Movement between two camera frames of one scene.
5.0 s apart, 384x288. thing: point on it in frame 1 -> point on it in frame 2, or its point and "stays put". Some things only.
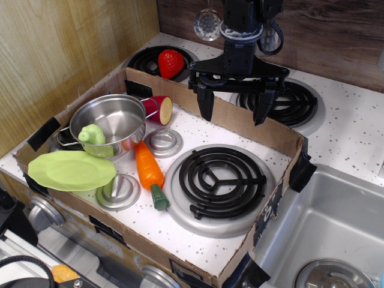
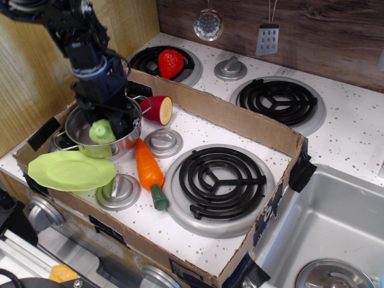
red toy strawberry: [170, 63] stays put
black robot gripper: [237, 71] -> [101, 83]
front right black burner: [218, 191] stays put
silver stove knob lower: [121, 193] stays put
